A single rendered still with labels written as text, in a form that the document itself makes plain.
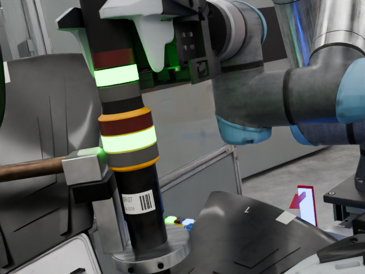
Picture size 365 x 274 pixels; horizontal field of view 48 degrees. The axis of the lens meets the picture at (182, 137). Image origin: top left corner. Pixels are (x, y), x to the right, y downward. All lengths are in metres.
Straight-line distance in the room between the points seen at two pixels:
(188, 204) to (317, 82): 1.13
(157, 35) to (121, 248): 0.18
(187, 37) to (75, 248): 0.22
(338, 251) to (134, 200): 0.21
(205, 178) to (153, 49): 1.36
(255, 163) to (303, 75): 3.89
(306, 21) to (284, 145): 3.81
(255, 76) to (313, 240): 0.22
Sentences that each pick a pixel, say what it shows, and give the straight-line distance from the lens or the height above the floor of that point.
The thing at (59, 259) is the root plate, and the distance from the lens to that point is 0.38.
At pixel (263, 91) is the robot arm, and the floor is 1.36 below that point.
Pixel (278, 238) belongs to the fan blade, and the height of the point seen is 1.19.
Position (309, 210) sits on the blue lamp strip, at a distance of 0.68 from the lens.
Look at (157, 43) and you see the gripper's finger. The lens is 0.34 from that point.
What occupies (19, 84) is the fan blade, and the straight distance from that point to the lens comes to 0.48.
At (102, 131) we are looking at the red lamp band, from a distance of 0.33.
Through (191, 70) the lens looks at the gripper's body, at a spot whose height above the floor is 1.41.
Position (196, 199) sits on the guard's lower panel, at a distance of 1.63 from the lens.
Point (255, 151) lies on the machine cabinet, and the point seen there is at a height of 0.29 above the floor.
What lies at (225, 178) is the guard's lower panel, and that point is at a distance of 1.79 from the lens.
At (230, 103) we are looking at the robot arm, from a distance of 0.55.
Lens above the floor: 1.42
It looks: 12 degrees down
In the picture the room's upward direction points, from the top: 10 degrees counter-clockwise
